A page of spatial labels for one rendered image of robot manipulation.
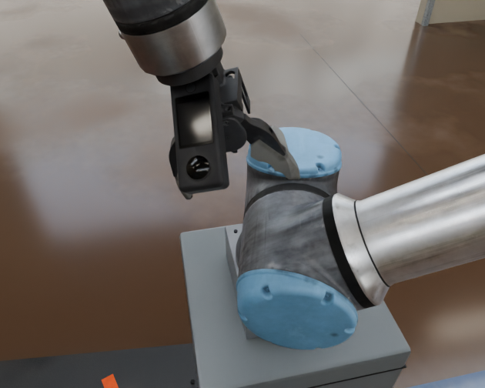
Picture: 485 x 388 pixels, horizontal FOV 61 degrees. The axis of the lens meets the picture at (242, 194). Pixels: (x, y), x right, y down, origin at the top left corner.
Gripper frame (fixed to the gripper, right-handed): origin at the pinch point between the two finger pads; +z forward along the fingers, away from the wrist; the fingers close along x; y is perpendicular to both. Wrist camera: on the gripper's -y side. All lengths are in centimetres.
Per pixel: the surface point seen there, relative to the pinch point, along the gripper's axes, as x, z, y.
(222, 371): 13.4, 32.8, -12.0
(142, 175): 103, 124, 135
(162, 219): 84, 123, 98
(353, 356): -9.4, 40.0, -9.1
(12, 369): 121, 94, 13
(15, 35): 293, 114, 376
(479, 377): -52, 147, 12
